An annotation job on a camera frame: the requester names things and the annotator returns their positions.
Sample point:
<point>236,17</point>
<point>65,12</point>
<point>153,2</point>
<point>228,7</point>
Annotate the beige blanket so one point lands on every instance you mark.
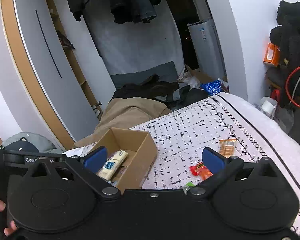
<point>125,114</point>

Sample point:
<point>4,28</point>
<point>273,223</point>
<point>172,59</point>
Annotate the black clothes heap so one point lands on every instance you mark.
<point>173,94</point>

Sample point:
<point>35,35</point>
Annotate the light green snack packet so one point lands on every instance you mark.
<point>189,185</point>

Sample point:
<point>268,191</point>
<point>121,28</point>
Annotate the white wardrobe door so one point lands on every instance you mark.
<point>46,72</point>

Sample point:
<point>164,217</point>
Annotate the white patterned bed cover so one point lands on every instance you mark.
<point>181,136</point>

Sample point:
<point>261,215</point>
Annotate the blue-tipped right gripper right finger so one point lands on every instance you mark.
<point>222,169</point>

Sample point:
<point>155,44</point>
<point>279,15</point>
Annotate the orange snack packet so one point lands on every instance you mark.
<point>204,172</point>

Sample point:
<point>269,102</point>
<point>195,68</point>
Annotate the orange tissue box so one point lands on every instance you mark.
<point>272,55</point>

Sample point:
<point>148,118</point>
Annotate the orange biscuit pack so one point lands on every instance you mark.
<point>227,147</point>

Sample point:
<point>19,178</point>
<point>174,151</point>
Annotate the cream long snack pack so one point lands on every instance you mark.
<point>112,164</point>

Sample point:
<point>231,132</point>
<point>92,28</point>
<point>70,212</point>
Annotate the red candy bar wrapper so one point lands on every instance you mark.
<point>195,169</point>

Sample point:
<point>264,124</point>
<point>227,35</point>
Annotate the blue shiny bag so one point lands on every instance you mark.
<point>212,88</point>

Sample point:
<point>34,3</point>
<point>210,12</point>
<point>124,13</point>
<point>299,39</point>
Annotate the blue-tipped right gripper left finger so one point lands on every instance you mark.
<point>86,169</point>

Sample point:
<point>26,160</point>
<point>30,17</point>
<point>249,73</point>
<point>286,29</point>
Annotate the brown cardboard box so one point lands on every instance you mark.
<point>142,153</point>

